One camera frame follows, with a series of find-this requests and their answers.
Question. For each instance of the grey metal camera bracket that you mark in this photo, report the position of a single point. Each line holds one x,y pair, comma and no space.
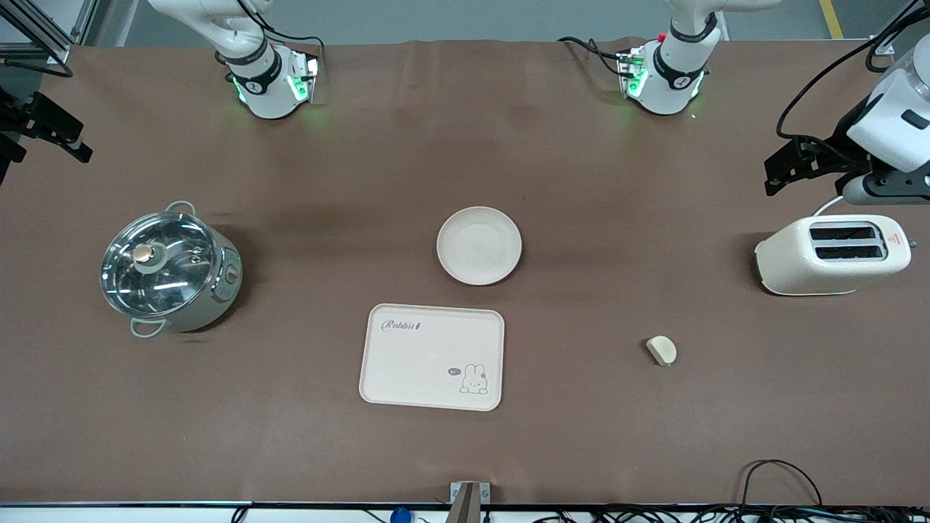
468,497

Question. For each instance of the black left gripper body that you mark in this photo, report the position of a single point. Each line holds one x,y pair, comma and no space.
830,153

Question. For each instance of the glass pot lid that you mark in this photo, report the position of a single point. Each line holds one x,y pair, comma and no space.
156,265

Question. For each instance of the aluminium frame profile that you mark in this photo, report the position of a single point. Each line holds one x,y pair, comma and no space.
901,25
43,33

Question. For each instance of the steel electric cooking pot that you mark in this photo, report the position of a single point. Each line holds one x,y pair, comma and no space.
218,290

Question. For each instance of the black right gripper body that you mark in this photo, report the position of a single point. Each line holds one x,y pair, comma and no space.
22,118

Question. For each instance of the small white bun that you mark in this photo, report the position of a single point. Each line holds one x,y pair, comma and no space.
662,351

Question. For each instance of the small blue round object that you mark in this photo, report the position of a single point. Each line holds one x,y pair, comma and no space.
400,516

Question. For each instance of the cream two-slot toaster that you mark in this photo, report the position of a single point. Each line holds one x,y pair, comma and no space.
792,261

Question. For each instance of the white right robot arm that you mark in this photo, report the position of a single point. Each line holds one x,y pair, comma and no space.
265,80

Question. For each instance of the cream rabbit print tray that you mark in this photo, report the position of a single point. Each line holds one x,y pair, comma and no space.
429,359

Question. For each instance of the round cream plate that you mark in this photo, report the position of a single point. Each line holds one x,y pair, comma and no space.
479,245

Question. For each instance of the brown table cover mat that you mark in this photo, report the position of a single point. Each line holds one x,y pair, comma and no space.
465,145

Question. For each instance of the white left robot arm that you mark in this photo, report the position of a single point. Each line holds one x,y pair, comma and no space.
676,73

